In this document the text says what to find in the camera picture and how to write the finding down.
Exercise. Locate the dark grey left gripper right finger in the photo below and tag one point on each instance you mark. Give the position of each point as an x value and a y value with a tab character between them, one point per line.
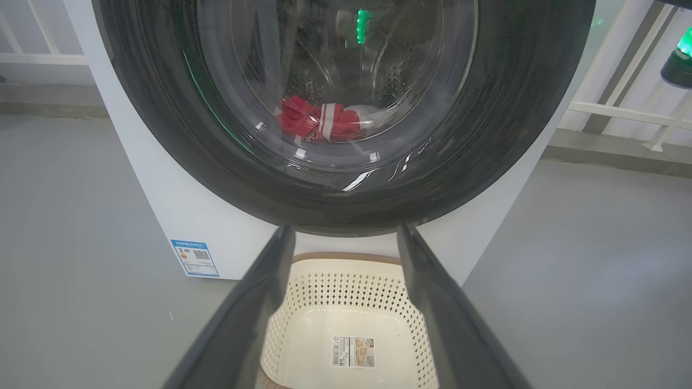
454	335

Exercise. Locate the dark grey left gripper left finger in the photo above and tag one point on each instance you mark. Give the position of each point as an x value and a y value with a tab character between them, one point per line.
238	335

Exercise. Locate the red garment with white stripes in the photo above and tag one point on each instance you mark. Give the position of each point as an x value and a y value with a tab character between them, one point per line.
303	120

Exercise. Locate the red and white garment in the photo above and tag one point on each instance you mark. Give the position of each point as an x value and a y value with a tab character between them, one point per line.
381	116

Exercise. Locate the black round washing machine door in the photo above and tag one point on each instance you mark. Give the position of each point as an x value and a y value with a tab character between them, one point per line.
162	108

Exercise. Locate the cream perforated laundry basket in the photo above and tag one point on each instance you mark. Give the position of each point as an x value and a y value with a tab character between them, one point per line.
346	302

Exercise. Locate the white washing machine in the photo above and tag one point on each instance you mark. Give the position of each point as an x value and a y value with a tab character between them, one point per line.
189	205

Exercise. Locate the steel washing machine drum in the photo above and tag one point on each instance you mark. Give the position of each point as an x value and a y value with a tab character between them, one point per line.
403	70

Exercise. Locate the blue energy label sticker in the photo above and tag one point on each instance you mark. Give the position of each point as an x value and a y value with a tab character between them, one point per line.
195	258

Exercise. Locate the white barcode label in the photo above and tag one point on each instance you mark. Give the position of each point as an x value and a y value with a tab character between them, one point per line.
352	351

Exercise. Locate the white metal railing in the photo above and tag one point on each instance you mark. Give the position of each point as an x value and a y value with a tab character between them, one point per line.
38	56
611	111

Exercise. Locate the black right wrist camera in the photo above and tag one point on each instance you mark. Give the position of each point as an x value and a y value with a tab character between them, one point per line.
676	70

